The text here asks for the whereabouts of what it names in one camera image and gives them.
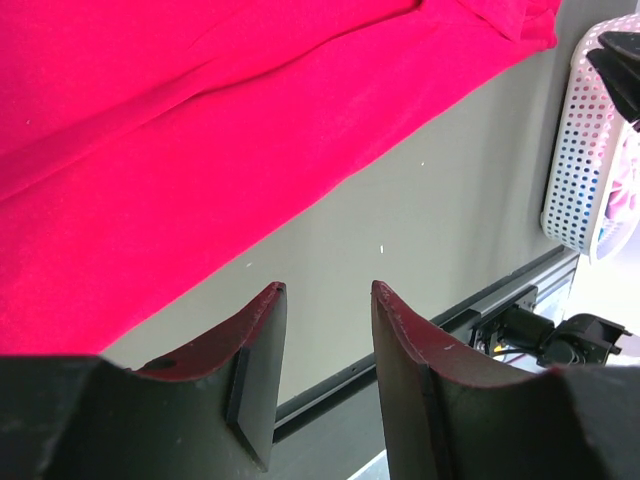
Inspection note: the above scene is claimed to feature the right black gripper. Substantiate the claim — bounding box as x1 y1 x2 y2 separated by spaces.
587 31 639 131

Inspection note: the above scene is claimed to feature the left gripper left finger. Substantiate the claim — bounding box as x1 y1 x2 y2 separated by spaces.
99 282 287 479

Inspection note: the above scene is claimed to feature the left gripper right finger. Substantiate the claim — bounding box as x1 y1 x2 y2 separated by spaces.
371 281 563 479

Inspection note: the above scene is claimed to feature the red t shirt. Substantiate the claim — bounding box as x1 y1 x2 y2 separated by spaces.
1 1 560 355

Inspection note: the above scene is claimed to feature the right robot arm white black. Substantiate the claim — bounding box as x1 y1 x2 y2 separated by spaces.
470 14 639 367

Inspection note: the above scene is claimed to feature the pink t shirt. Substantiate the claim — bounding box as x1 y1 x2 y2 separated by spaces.
605 132 639 222

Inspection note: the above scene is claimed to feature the white plastic basket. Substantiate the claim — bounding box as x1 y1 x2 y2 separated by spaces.
540 13 639 263

